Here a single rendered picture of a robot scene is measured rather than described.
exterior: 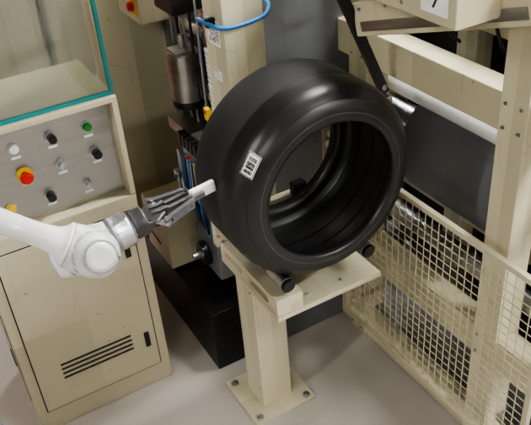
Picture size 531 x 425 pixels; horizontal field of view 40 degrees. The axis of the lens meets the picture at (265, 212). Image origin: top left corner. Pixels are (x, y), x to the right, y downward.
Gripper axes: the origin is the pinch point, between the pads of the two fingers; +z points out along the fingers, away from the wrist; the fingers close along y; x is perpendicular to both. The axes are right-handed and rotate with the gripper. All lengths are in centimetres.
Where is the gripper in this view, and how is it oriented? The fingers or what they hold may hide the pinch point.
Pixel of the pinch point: (202, 190)
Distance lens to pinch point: 187.1
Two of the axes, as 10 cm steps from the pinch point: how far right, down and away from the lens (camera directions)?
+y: -5.0, -4.5, 7.4
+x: 2.0, 7.7, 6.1
